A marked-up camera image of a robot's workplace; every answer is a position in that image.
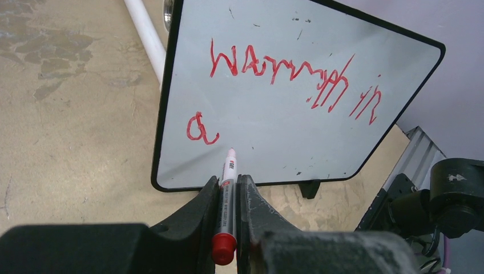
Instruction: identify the white PVC pipe frame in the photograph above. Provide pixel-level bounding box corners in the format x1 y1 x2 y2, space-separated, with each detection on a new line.
124 0 166 89

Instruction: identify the small black-framed whiteboard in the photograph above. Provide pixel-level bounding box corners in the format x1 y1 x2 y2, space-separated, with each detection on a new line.
151 1 446 192

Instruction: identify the red and white marker pen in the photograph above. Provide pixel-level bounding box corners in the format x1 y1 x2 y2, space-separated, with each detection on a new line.
212 148 238 265

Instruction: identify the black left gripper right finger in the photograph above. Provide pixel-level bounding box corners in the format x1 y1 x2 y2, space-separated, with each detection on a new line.
236 175 420 273

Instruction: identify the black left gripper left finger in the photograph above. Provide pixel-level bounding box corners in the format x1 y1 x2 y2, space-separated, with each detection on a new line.
1 177 219 273

